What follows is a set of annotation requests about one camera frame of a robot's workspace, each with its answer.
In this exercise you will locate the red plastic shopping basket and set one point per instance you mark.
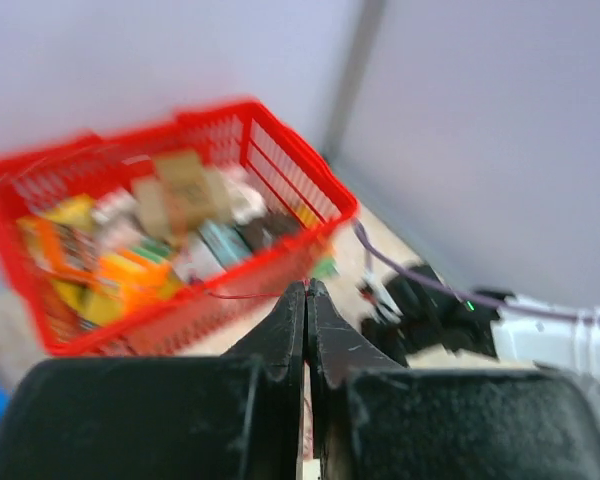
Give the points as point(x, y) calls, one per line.
point(141, 242)

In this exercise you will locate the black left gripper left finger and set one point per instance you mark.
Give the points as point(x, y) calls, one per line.
point(233, 416)

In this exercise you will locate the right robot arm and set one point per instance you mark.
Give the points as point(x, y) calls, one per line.
point(520, 328)

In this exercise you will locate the brown cardboard box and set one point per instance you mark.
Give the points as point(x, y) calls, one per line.
point(180, 194)

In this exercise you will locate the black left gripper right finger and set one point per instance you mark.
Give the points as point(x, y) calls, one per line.
point(375, 419)

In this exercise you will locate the colourful sponge pack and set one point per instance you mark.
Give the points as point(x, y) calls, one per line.
point(325, 268)

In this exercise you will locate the orange sponge daddy box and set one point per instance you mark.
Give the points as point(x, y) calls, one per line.
point(127, 281)

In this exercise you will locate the teal sponge package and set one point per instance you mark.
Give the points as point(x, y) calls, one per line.
point(225, 243)

